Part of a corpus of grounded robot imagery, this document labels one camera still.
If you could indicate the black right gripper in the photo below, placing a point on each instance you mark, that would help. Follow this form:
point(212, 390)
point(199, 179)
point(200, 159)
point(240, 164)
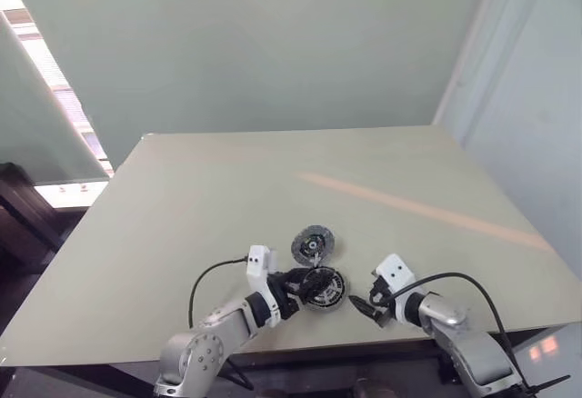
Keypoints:
point(382, 302)

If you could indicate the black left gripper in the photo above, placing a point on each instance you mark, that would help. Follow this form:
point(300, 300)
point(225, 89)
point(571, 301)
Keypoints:
point(284, 298)

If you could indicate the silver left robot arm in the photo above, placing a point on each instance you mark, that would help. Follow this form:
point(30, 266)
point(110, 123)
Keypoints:
point(218, 325)

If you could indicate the black zip tie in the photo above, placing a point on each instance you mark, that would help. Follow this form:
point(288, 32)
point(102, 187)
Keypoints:
point(241, 373)
point(552, 382)

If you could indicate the grey screen with orange spots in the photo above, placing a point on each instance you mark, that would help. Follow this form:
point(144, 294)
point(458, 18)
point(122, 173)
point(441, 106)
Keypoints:
point(559, 371)

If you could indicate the dark wooden furniture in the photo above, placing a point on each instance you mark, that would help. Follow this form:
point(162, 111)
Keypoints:
point(23, 216)

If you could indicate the grey roller blind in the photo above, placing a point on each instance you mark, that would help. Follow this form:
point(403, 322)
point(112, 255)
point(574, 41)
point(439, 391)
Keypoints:
point(27, 121)

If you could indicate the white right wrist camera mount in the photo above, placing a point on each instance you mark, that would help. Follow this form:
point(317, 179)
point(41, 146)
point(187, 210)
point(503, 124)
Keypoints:
point(395, 273)

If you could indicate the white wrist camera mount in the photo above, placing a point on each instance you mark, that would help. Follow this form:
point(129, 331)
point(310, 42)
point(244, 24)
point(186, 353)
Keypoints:
point(395, 273)
point(257, 266)

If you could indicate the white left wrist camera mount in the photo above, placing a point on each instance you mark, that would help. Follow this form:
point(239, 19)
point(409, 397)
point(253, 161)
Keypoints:
point(257, 266)

